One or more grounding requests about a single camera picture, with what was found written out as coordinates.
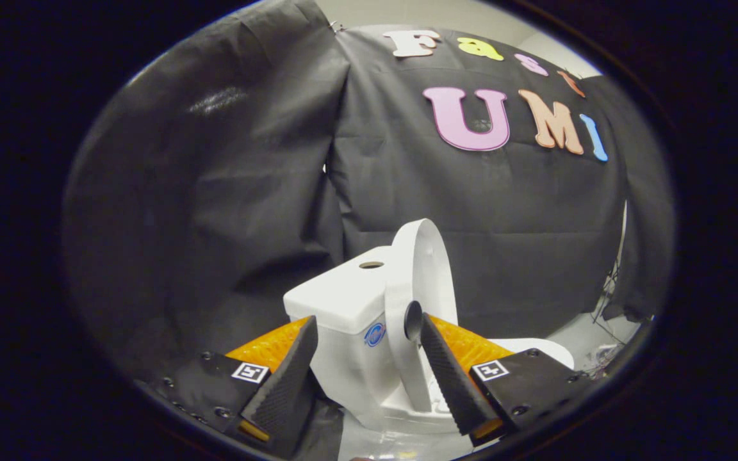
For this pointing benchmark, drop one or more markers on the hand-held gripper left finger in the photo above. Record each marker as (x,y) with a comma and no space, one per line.
(286,384)

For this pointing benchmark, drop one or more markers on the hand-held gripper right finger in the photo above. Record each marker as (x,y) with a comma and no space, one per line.
(452,381)

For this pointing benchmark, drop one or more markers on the white toilet lid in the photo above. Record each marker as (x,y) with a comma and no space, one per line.
(401,282)

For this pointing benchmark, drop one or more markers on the white toilet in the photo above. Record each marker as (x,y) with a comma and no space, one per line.
(343,294)

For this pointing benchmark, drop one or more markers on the black backdrop cloth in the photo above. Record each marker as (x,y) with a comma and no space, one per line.
(247,192)

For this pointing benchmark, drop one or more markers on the metal stand pole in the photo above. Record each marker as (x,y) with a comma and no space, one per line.
(615,269)

